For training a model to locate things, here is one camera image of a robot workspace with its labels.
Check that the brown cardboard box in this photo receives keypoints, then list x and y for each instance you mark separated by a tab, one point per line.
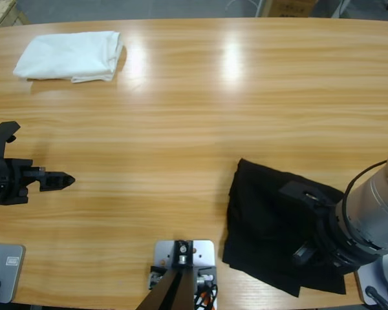
291	6

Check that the white folded garment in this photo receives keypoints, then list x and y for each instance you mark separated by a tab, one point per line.
68	55

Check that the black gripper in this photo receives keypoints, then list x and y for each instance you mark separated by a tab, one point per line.
339	245
6	184

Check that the dark camera post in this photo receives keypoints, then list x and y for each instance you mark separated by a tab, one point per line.
178	287

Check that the black polo shirt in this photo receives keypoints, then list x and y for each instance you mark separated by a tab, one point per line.
255	210

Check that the white mount block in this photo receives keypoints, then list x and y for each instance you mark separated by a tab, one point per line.
203	255

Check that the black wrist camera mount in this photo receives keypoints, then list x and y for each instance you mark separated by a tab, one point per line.
297	193
1	132

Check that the grey metal leg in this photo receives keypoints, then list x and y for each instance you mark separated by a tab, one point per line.
339	8

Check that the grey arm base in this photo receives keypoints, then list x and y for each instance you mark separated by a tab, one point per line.
6	268
384	277

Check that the wooden pallet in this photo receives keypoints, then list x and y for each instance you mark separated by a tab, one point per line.
3	11

